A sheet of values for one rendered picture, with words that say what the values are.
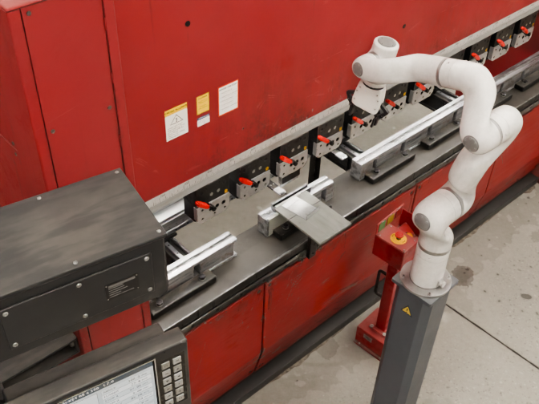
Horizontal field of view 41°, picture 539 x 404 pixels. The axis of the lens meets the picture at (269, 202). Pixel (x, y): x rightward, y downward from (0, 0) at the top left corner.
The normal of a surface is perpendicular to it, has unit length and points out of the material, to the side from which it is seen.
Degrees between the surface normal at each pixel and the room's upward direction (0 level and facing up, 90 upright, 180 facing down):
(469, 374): 0
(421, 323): 90
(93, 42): 90
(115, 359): 0
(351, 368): 0
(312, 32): 90
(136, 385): 90
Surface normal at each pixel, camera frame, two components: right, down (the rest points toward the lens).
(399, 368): -0.72, 0.45
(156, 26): 0.67, 0.51
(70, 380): 0.04, -0.74
